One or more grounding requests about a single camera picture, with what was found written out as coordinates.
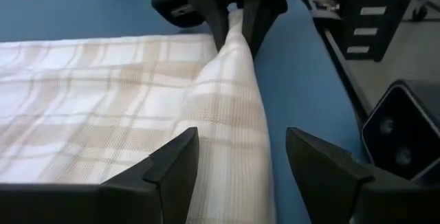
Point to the cream plaid waffle towel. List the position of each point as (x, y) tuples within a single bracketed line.
[(103, 97)]

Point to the black caster wheel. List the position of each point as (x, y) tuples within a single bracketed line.
[(420, 12)]

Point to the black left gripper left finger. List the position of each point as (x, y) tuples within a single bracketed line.
[(103, 203)]

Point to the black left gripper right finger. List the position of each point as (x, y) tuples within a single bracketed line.
[(330, 189)]

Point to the black camera box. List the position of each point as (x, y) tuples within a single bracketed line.
[(412, 121)]

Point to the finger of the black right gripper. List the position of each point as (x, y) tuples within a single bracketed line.
[(263, 4), (216, 14)]

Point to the black drawer cabinet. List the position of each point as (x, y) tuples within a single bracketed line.
[(405, 18)]

